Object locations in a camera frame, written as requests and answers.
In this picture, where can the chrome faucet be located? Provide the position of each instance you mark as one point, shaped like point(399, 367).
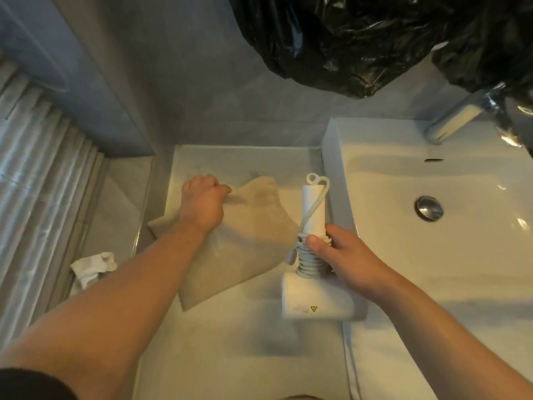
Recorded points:
point(454, 120)

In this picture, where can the person's left forearm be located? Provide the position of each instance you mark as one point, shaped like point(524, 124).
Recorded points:
point(108, 304)

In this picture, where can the crumpled white tissue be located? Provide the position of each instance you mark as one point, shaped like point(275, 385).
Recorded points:
point(89, 268)

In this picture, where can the chrome sink drain plug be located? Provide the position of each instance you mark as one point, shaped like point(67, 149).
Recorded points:
point(429, 208)

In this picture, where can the person's right hand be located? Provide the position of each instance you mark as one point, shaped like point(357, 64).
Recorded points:
point(354, 266)

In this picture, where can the person's right forearm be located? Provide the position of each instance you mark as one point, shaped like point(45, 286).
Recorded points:
point(454, 345)

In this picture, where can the black plastic sheet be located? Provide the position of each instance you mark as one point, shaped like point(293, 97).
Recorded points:
point(354, 37)

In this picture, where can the pleated grey curtain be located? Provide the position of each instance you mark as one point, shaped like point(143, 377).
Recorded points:
point(33, 183)

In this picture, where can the white hair dryer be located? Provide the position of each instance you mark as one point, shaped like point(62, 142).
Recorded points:
point(316, 304)

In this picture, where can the beige drawstring cloth bag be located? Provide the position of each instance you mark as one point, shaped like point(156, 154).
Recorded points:
point(250, 241)

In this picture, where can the person's left hand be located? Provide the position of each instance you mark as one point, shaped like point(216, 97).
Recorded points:
point(204, 204)

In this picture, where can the white towel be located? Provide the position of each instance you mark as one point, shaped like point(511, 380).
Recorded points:
point(370, 362)

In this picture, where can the person's black sleeve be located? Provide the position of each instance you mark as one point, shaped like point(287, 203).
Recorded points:
point(33, 387)

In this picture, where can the white sink basin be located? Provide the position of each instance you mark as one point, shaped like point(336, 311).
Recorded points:
point(437, 266)

